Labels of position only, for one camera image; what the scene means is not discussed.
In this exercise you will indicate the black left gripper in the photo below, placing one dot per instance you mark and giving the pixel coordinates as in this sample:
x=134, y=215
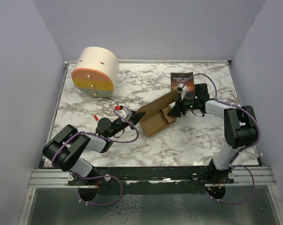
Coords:
x=136, y=117

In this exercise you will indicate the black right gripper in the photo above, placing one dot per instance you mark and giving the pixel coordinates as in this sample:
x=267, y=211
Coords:
x=176, y=110

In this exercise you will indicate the brown cardboard box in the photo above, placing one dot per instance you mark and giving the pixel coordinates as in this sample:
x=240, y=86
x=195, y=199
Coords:
x=156, y=118

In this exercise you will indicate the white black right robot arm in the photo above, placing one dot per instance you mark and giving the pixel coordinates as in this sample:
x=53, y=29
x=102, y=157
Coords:
x=240, y=126

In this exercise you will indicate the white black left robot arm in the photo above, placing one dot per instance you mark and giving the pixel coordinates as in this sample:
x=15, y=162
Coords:
x=65, y=148

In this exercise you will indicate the dark book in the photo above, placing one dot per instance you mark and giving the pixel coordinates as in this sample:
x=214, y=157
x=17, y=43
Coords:
x=185, y=78

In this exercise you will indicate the cream cylindrical container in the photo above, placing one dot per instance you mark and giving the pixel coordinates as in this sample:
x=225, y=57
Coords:
x=96, y=72

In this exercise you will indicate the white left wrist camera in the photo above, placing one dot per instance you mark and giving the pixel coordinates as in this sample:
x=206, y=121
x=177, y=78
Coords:
x=123, y=112

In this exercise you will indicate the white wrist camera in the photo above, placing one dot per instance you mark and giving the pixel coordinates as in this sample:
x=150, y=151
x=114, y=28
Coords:
x=123, y=112
x=181, y=88

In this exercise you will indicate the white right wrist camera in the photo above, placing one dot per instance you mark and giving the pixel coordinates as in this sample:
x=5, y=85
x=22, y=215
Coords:
x=181, y=88

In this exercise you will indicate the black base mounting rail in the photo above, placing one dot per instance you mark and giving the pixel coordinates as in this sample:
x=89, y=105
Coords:
x=146, y=180

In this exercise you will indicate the aluminium frame rail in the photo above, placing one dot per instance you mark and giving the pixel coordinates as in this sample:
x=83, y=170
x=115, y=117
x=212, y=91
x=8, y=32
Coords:
x=48, y=178

